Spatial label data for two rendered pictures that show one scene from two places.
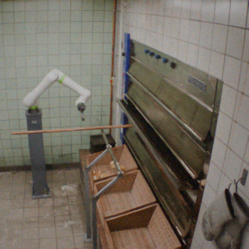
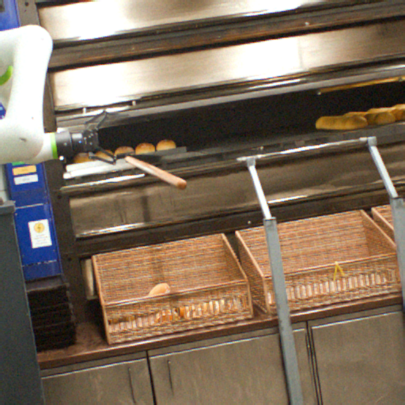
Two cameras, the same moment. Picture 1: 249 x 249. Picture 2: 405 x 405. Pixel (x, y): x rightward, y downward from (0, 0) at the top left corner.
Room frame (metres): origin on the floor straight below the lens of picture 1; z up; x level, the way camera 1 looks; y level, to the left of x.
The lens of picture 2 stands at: (2.20, 4.16, 1.44)
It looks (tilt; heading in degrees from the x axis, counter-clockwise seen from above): 6 degrees down; 277
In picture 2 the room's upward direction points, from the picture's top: 9 degrees counter-clockwise
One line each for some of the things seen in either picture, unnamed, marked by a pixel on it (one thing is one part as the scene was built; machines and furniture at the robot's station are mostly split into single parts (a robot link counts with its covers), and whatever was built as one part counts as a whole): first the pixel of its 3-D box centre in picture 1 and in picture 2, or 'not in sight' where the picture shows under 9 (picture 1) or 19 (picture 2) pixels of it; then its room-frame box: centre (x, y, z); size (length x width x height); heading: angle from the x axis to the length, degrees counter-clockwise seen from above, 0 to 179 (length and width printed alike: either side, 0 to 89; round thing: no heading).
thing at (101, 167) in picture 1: (110, 167); (169, 285); (2.90, 0.14, 0.72); 0.56 x 0.49 x 0.28; 15
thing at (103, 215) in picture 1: (123, 197); (317, 259); (2.32, -0.02, 0.72); 0.56 x 0.49 x 0.28; 15
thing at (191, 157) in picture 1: (155, 115); (266, 58); (2.42, -0.27, 1.54); 1.79 x 0.11 x 0.19; 15
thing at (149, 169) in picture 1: (150, 167); (284, 181); (2.42, -0.27, 1.02); 1.79 x 0.11 x 0.19; 15
